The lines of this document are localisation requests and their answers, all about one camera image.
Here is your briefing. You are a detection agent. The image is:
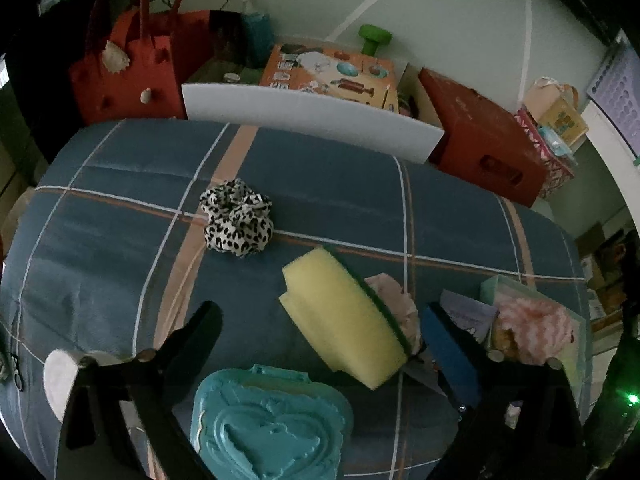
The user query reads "purple dotted sheet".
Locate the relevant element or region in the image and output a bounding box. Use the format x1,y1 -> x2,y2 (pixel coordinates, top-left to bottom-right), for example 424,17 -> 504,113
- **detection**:
587,42 -> 640,159

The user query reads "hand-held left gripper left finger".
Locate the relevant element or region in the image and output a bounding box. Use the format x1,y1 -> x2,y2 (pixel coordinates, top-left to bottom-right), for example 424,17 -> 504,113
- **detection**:
55,300 -> 224,480

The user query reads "green dumbbell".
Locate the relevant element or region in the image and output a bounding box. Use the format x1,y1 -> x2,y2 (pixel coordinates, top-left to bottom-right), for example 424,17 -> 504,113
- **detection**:
358,24 -> 394,58

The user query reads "orange toy box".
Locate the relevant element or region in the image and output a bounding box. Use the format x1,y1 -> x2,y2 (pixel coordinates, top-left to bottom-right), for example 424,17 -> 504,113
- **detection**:
260,44 -> 401,114

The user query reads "red cardboard box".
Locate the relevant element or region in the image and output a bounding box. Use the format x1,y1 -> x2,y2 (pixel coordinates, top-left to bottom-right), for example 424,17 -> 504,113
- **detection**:
417,67 -> 549,209

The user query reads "beige round powder puff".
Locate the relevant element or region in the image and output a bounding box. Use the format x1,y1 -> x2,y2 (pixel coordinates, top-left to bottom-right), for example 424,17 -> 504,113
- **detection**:
42,349 -> 123,423

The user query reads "leopard print scrunchie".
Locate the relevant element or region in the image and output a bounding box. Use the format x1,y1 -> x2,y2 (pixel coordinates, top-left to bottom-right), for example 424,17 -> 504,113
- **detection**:
200,178 -> 275,259

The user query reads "light purple card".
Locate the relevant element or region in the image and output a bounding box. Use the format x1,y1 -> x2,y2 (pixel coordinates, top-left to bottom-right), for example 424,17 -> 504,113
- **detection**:
440,289 -> 501,346

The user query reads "black key ring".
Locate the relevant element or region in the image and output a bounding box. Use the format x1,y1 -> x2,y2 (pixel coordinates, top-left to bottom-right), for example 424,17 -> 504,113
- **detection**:
0,351 -> 24,392

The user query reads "red white patterned gift bag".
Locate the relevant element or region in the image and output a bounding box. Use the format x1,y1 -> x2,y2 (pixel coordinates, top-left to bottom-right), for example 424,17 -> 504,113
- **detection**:
515,107 -> 576,200

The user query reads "yellow sponge with green backing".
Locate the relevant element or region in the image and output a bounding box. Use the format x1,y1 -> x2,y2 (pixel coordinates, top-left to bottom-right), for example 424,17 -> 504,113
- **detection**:
278,246 -> 414,391

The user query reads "red felt handbag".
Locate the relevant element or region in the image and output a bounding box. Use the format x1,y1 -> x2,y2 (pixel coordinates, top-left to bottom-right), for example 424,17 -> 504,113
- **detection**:
69,0 -> 217,126

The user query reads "beige paper gift bag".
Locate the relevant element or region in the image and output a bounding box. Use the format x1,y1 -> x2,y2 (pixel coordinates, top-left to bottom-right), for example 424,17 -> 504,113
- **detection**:
522,76 -> 589,147

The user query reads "blue liquid pump bottle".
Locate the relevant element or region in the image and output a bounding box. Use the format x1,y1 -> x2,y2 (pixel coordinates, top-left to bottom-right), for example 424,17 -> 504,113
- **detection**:
240,0 -> 275,69

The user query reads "brown cardboard box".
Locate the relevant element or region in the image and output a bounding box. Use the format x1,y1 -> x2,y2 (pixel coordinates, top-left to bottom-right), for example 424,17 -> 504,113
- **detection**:
575,225 -> 627,311

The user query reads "pink white checkered cloth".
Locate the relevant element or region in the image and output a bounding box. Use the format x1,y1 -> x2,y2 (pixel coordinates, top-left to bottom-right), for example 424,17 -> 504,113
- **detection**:
492,295 -> 576,366

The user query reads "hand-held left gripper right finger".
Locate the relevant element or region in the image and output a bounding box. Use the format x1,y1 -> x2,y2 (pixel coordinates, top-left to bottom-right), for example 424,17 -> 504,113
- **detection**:
420,302 -> 590,480

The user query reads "white foam board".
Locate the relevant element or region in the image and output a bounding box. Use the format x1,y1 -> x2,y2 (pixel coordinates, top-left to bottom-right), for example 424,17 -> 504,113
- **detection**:
181,82 -> 446,166

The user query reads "teal heart embossed box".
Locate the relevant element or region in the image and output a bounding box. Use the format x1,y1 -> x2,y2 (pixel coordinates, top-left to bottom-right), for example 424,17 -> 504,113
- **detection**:
190,364 -> 354,480

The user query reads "light green plastic tray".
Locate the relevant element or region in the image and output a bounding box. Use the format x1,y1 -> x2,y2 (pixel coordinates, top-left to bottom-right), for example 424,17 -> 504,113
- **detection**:
480,275 -> 594,411

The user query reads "pale pink crumpled cloth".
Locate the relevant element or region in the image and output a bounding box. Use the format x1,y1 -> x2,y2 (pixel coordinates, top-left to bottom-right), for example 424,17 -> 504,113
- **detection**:
364,272 -> 426,357

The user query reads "blue plaid blanket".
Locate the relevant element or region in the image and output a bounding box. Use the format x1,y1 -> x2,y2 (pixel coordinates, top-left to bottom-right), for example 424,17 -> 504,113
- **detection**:
0,119 -> 594,480

